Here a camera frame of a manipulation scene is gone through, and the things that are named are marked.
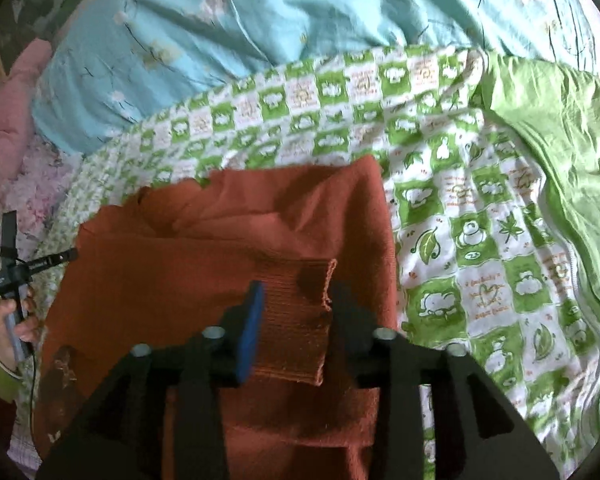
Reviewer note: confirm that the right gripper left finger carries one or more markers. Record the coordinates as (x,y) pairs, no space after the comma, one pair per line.
(238,347)

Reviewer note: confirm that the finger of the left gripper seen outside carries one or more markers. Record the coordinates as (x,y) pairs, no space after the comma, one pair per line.
(9,252)

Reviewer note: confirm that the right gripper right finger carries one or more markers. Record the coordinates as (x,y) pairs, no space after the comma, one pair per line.
(354,327)

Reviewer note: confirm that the rust orange knit sweater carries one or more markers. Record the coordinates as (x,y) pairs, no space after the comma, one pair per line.
(170,261)

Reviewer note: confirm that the pink floral bed sheet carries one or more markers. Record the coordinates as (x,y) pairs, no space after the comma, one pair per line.
(40,186)

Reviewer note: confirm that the green white checked quilt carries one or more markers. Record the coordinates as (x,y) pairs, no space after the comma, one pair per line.
(491,166)

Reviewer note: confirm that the light blue floral duvet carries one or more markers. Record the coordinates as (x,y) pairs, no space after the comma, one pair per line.
(120,61)

